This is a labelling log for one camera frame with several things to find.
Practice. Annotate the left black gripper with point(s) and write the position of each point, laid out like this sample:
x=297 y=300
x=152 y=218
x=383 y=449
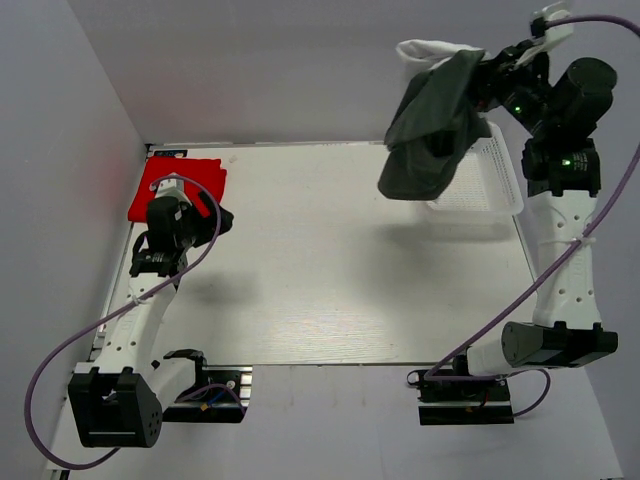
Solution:
x=208 y=223

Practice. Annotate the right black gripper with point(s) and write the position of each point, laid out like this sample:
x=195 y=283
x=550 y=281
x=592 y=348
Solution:
x=492 y=76

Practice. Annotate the dark grey t-shirt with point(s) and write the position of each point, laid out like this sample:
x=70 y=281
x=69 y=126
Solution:
x=432 y=130

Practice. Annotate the white t-shirt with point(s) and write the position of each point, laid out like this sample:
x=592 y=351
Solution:
x=419 y=56

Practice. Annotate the blue label sticker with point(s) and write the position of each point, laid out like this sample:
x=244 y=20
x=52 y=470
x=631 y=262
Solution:
x=172 y=153

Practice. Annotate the white plastic basket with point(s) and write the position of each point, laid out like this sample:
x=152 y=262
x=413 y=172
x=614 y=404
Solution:
x=484 y=188

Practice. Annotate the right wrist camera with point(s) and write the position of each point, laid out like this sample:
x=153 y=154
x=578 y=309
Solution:
x=544 y=36

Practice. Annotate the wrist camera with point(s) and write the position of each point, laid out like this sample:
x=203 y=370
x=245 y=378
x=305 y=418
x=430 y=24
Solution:
x=173 y=187
x=544 y=36

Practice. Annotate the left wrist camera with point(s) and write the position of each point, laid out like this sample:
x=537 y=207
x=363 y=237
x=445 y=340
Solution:
x=173 y=187

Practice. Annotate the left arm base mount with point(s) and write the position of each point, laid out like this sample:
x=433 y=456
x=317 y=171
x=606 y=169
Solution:
x=219 y=394

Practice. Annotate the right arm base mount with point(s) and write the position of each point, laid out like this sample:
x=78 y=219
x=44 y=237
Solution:
x=449 y=402

